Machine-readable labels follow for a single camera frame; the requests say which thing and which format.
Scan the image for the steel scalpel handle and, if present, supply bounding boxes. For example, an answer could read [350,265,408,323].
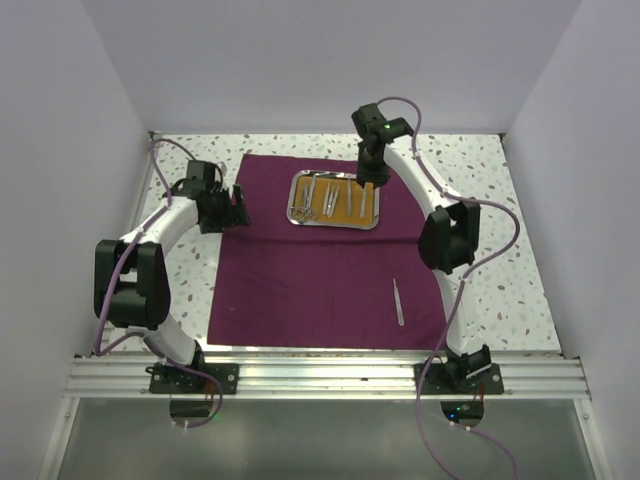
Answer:
[392,278,405,327]
[346,177,353,217]

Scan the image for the steel tray yellow liner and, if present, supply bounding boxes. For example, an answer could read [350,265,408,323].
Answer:
[286,170,380,230]

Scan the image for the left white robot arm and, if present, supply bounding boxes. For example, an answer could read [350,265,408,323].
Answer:
[93,160,250,393]

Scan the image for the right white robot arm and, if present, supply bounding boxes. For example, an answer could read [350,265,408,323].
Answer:
[351,103,491,394]

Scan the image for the steel scissors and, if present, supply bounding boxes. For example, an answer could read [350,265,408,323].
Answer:
[288,176,310,221]

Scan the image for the steel tweezers right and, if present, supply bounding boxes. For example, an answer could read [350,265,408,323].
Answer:
[326,185,340,217]

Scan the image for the steel tweezers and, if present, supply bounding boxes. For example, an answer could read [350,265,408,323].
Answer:
[322,180,332,215]
[326,185,340,217]

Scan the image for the steel tweezers left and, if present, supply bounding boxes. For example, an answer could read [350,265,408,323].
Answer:
[322,180,332,215]

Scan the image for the aluminium left rail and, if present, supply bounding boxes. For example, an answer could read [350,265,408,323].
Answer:
[92,130,164,355]

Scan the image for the aluminium rail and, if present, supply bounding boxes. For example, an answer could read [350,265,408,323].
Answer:
[63,351,591,400]
[92,130,164,355]

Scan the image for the aluminium front rail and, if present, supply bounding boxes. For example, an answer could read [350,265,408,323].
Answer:
[63,351,591,400]

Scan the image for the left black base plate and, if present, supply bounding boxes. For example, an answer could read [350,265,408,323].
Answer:
[145,362,240,395]

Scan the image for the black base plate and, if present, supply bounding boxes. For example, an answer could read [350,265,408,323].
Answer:
[419,361,505,396]
[145,362,240,395]

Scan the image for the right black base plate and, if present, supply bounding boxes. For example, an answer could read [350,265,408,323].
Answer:
[419,361,505,396]

